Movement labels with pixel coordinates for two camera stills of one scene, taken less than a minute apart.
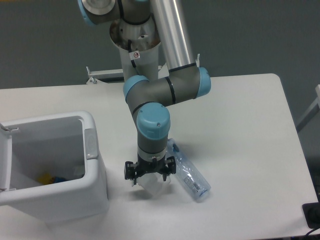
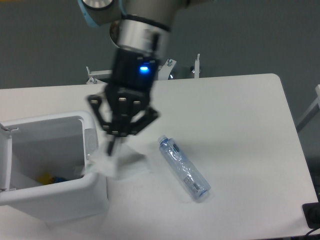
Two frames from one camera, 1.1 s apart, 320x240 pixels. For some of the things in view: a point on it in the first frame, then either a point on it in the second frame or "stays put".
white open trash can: x=63 y=144 stays put
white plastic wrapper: x=153 y=182 → x=117 y=161
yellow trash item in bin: x=46 y=179 stays put
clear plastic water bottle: x=187 y=171 stays put
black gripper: x=144 y=166 → x=128 y=95
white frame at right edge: x=314 y=109 stays put
